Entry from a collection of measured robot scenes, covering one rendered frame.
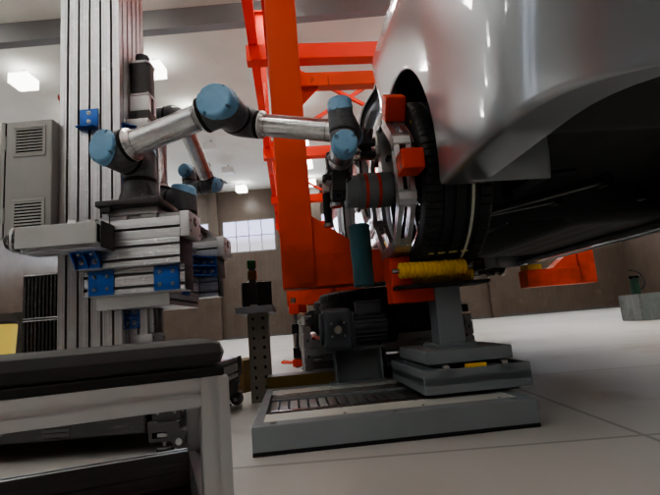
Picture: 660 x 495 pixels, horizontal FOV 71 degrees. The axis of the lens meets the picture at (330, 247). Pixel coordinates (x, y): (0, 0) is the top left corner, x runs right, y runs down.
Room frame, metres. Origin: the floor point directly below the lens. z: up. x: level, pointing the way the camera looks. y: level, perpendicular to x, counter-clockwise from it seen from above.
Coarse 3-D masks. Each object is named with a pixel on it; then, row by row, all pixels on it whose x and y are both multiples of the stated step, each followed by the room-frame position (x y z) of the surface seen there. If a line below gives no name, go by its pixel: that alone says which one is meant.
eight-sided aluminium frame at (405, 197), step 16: (384, 128) 1.64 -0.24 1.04; (400, 128) 1.58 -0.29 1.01; (400, 144) 1.53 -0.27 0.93; (400, 192) 1.52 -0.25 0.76; (416, 192) 1.53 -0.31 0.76; (384, 208) 2.02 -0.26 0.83; (400, 208) 1.55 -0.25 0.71; (384, 224) 2.02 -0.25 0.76; (400, 224) 1.59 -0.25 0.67; (400, 240) 1.64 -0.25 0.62; (384, 256) 1.86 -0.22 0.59; (400, 256) 1.81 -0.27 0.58
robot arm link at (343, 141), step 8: (344, 128) 1.27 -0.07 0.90; (336, 136) 1.25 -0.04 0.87; (344, 136) 1.25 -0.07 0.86; (352, 136) 1.25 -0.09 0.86; (336, 144) 1.25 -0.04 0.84; (344, 144) 1.25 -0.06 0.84; (352, 144) 1.25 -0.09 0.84; (336, 152) 1.27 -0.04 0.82; (344, 152) 1.25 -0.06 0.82; (352, 152) 1.26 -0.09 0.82; (336, 160) 1.32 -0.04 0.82; (344, 160) 1.31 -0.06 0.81
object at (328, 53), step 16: (256, 16) 7.63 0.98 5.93; (256, 32) 7.63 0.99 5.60; (256, 48) 4.64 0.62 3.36; (304, 48) 4.69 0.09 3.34; (320, 48) 4.71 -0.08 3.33; (336, 48) 4.73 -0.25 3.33; (352, 48) 4.74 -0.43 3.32; (368, 48) 4.76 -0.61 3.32; (256, 64) 4.74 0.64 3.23; (304, 64) 4.81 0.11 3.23; (320, 64) 4.84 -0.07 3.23; (336, 64) 4.87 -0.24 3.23; (352, 64) 4.90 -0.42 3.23; (256, 80) 5.39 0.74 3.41; (256, 96) 5.81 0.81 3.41; (352, 96) 7.82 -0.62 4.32; (272, 144) 7.69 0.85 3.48; (272, 160) 7.77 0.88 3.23; (272, 176) 9.13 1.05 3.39; (272, 192) 10.38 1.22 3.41
